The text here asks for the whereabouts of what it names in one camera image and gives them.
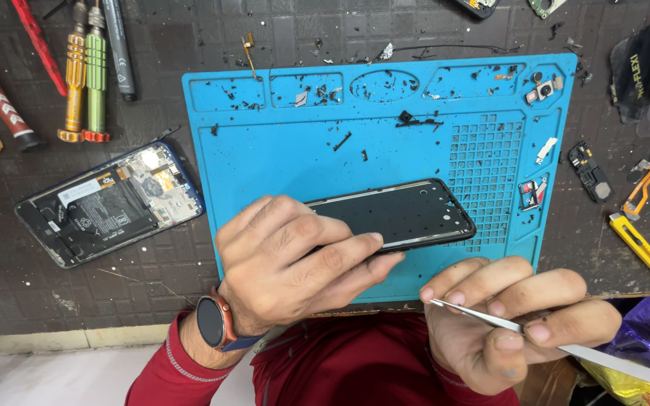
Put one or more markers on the person's right hand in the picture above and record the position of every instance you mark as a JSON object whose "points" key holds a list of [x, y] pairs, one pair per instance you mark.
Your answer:
{"points": [[460, 338]]}

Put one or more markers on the person's left hand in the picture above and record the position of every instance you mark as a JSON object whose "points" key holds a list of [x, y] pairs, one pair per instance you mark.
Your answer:
{"points": [[268, 265]]}

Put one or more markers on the black phone frame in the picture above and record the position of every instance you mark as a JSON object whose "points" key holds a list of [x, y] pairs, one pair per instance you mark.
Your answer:
{"points": [[409, 211]]}

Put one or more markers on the silver metal tweezers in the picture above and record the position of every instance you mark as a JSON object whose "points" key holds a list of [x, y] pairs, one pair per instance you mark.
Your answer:
{"points": [[601, 359]]}

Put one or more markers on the black and orange smartwatch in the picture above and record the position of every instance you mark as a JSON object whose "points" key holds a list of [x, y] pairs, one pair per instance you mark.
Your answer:
{"points": [[215, 321]]}

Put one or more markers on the blue silicone repair mat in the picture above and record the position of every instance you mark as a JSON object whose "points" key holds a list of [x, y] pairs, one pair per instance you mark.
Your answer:
{"points": [[280, 163]]}

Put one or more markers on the brown cardboard box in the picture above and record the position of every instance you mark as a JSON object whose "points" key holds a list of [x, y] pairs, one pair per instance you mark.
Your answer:
{"points": [[550, 386]]}

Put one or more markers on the person's red shirt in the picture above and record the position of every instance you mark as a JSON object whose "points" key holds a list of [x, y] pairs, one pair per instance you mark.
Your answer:
{"points": [[347, 366]]}

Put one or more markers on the sim card tray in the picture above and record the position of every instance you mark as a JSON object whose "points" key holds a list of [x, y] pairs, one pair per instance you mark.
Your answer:
{"points": [[530, 196]]}

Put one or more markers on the opened blue phone with battery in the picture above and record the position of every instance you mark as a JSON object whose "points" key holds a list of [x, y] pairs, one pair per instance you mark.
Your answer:
{"points": [[108, 206]]}

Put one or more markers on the purple and yellow plastic bag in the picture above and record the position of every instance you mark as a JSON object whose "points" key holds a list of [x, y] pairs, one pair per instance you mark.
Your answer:
{"points": [[649, 332]]}

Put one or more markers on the yellow utility knife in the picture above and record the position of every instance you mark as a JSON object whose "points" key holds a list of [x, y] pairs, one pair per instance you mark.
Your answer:
{"points": [[644, 251]]}

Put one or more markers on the scattered black adhesive scraps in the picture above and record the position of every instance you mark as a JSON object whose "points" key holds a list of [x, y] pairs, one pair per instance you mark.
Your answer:
{"points": [[415, 120]]}

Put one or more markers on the black phone speaker module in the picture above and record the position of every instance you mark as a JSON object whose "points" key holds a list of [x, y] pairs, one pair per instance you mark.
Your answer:
{"points": [[589, 169]]}

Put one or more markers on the crumpled silver foil scrap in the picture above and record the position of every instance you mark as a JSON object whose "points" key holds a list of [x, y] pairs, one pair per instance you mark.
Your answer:
{"points": [[386, 52]]}

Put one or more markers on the green screwdriver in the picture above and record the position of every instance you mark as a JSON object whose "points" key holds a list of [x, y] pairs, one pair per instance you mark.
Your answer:
{"points": [[96, 79]]}

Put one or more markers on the black cylindrical pen tool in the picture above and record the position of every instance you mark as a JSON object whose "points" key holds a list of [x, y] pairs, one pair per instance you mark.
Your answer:
{"points": [[119, 51]]}

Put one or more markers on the yellow screwdriver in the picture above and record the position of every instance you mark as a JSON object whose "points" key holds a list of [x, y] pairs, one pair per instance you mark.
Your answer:
{"points": [[75, 79]]}

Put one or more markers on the black pouch yellow lettering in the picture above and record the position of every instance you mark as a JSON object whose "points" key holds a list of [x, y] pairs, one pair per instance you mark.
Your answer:
{"points": [[632, 79]]}

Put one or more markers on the thin red pry tool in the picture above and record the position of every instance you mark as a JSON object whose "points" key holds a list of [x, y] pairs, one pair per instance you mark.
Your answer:
{"points": [[40, 45]]}

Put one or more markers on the black phone part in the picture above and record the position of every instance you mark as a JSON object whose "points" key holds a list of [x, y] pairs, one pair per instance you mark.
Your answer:
{"points": [[474, 7]]}

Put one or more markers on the green circuit board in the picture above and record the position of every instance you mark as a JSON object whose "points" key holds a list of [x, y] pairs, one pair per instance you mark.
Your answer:
{"points": [[546, 5]]}

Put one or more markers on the small white metal bracket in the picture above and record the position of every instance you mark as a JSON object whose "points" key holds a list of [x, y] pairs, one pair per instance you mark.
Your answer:
{"points": [[546, 150]]}

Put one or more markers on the phone camera module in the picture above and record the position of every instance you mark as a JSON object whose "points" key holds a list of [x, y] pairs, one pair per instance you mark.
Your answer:
{"points": [[542, 90]]}

